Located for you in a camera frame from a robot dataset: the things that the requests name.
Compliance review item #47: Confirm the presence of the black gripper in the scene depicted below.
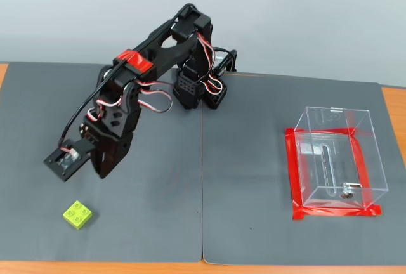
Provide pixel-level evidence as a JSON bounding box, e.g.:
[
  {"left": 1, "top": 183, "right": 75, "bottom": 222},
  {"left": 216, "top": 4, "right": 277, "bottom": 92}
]
[{"left": 79, "top": 105, "right": 142, "bottom": 179}]

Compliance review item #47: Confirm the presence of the green lego block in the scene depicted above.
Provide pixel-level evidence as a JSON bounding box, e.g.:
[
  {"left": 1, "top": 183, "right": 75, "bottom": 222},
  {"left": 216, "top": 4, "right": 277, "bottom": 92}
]
[{"left": 62, "top": 200, "right": 94, "bottom": 231}]

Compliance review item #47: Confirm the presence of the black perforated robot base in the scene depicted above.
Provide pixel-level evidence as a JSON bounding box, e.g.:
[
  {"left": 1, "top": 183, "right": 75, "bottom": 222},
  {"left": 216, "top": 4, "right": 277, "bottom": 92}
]
[{"left": 171, "top": 64, "right": 228, "bottom": 110}]

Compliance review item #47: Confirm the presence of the red tape on arm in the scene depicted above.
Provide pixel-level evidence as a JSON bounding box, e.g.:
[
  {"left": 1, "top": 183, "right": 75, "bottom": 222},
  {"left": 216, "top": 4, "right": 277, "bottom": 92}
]
[{"left": 114, "top": 50, "right": 153, "bottom": 75}]

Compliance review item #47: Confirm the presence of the transparent acrylic box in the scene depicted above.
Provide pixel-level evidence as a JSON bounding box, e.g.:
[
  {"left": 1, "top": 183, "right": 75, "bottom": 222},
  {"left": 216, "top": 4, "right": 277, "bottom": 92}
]
[{"left": 293, "top": 105, "right": 390, "bottom": 211}]

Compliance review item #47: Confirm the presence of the silver box lock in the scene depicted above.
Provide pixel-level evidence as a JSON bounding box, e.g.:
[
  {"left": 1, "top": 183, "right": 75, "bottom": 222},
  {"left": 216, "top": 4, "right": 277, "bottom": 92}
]
[{"left": 339, "top": 182, "right": 363, "bottom": 199}]

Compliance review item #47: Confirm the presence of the grey mat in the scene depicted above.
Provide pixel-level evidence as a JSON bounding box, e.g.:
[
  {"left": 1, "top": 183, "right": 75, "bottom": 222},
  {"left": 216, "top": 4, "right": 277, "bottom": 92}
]
[
  {"left": 201, "top": 71, "right": 406, "bottom": 267},
  {"left": 0, "top": 61, "right": 204, "bottom": 263}
]

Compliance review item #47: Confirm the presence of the black table clamp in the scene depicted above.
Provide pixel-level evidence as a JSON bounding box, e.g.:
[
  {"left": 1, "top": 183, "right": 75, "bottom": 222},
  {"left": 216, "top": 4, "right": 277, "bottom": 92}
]
[{"left": 217, "top": 48, "right": 239, "bottom": 74}]

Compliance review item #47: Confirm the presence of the red tape strip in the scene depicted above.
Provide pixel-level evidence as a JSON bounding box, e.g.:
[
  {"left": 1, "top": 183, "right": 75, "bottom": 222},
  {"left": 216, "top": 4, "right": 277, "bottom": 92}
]
[
  {"left": 285, "top": 126, "right": 361, "bottom": 138},
  {"left": 348, "top": 134, "right": 374, "bottom": 210},
  {"left": 284, "top": 127, "right": 305, "bottom": 221},
  {"left": 291, "top": 204, "right": 383, "bottom": 221}
]

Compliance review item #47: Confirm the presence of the black camera cable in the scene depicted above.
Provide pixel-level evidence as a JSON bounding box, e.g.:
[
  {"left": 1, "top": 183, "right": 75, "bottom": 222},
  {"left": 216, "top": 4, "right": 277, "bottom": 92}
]
[{"left": 58, "top": 3, "right": 197, "bottom": 153}]

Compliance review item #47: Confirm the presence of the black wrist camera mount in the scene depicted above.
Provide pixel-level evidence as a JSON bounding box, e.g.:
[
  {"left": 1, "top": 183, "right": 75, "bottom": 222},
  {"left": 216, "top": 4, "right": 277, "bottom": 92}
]
[{"left": 43, "top": 138, "right": 96, "bottom": 183}]

